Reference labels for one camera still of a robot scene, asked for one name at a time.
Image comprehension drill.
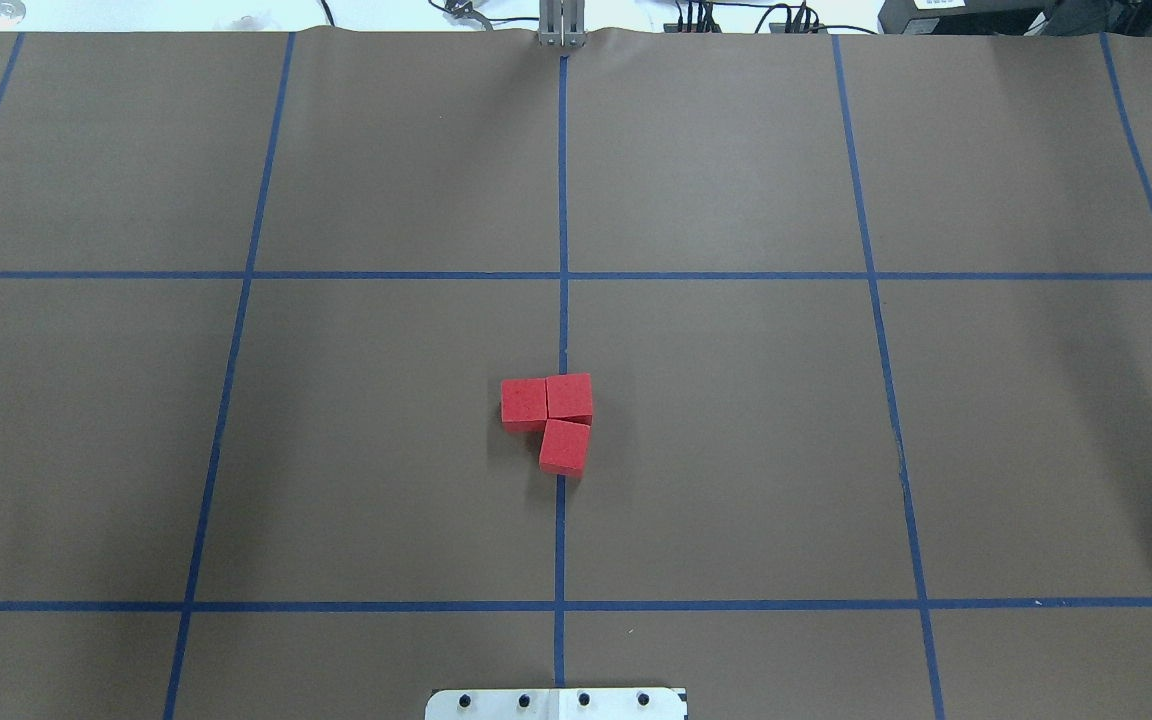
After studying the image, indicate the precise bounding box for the clear tape roll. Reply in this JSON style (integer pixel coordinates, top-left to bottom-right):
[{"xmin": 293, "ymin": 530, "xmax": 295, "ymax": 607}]
[{"xmin": 0, "ymin": 0, "xmax": 26, "ymax": 29}]

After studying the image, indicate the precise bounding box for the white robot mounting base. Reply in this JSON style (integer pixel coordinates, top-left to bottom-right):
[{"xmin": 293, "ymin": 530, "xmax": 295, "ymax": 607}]
[{"xmin": 424, "ymin": 687, "xmax": 689, "ymax": 719}]

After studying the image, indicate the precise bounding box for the aluminium frame post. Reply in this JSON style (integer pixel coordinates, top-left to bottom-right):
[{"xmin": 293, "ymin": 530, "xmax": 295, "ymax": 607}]
[{"xmin": 538, "ymin": 0, "xmax": 588, "ymax": 50}]

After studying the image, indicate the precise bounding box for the brown paper table mat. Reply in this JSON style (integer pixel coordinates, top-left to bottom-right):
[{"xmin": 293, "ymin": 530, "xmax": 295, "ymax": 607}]
[{"xmin": 0, "ymin": 26, "xmax": 1152, "ymax": 719}]

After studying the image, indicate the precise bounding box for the red foam block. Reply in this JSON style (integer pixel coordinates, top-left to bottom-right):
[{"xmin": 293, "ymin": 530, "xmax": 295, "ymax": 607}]
[
  {"xmin": 538, "ymin": 419, "xmax": 591, "ymax": 479},
  {"xmin": 499, "ymin": 377, "xmax": 550, "ymax": 433},
  {"xmin": 544, "ymin": 373, "xmax": 594, "ymax": 425}
]

